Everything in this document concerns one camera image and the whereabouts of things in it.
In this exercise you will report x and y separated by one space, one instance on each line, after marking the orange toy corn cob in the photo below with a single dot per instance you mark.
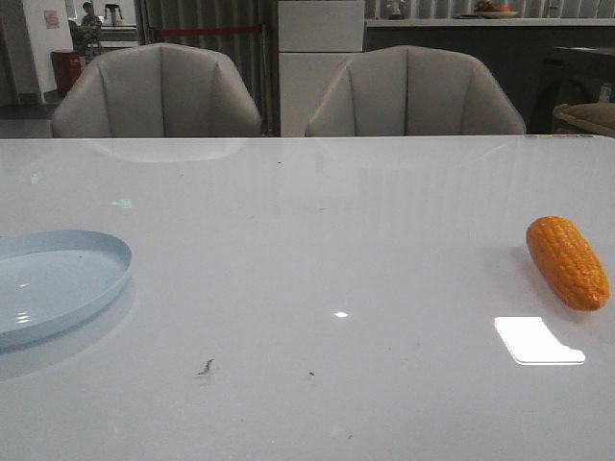
568 263

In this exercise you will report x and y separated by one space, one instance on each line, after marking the light blue round plate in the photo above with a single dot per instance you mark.
54 280

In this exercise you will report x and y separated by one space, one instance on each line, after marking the right beige leather chair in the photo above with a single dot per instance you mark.
411 90

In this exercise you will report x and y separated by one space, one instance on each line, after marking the beige leather chair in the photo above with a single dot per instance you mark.
411 90
158 90

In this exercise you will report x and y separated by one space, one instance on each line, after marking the white cabinet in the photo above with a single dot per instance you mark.
314 37

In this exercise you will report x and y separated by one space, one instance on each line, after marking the left beige leather chair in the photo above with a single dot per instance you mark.
158 90

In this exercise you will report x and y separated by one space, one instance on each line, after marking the red barrier belt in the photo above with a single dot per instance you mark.
221 31

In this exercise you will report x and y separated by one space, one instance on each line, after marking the dark counter with white top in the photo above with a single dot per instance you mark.
513 49

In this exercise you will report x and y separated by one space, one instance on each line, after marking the fruit bowl on counter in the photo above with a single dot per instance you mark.
490 10

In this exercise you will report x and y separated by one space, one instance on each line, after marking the red bin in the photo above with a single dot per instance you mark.
67 69

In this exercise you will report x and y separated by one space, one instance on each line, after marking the person in background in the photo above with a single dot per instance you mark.
89 30

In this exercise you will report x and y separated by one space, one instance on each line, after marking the dark washing machine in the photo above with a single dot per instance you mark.
572 75

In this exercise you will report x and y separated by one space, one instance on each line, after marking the tan cushion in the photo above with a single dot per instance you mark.
594 118

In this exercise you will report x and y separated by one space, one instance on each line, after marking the pink wall poster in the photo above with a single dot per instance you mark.
51 18

